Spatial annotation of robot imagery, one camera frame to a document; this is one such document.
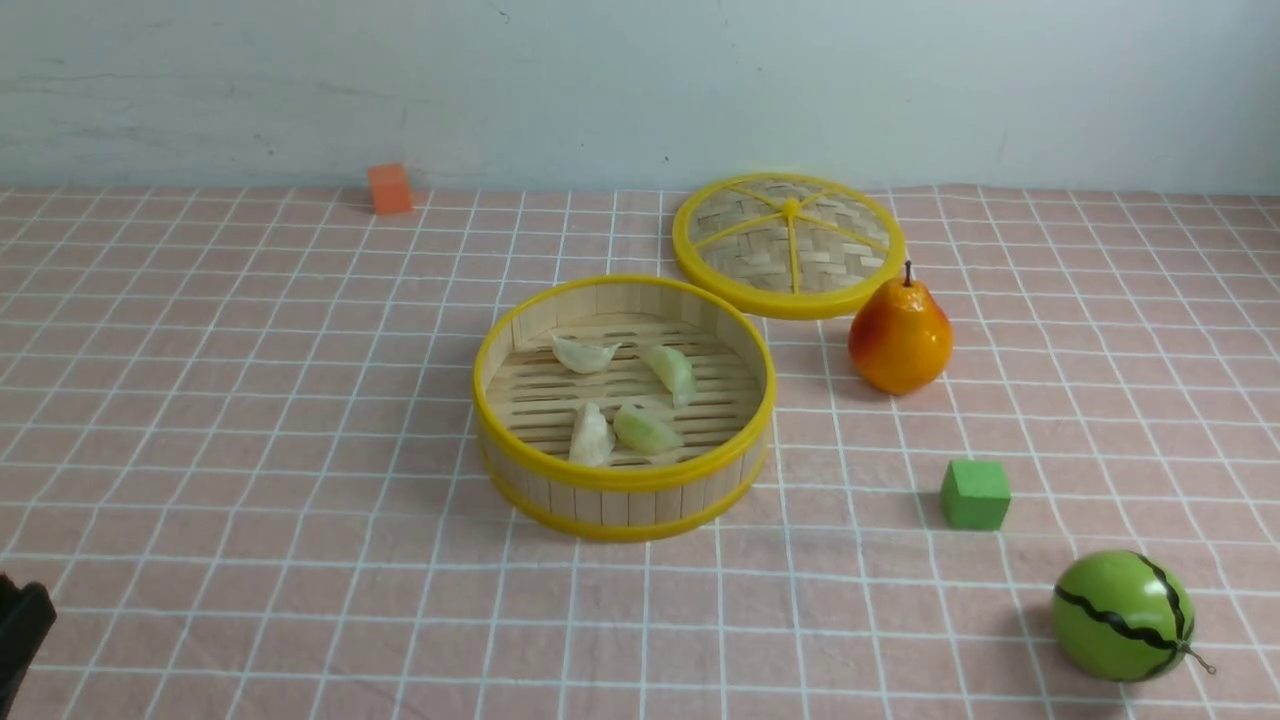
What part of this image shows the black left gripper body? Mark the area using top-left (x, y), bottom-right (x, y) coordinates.
top-left (1, 573), bottom-right (58, 714)

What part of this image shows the white dumpling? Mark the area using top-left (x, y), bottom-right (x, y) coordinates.
top-left (552, 336), bottom-right (622, 375)
top-left (568, 401), bottom-right (616, 468)

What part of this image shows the green dumpling front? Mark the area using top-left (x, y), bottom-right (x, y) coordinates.
top-left (613, 404), bottom-right (684, 456)

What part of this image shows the green dumpling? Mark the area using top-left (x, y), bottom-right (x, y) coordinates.
top-left (643, 346), bottom-right (698, 409)
top-left (613, 404), bottom-right (684, 456)

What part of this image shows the bamboo steamer lid yellow rim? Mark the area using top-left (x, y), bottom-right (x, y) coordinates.
top-left (671, 172), bottom-right (908, 320)

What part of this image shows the orange cube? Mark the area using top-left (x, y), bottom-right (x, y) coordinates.
top-left (366, 163), bottom-right (415, 217)

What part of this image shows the orange toy pear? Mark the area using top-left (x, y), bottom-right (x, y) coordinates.
top-left (847, 260), bottom-right (954, 396)

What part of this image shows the green cube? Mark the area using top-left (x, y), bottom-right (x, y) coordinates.
top-left (940, 459), bottom-right (1012, 532)

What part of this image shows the green toy watermelon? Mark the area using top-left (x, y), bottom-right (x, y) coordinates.
top-left (1050, 550), bottom-right (1219, 684)

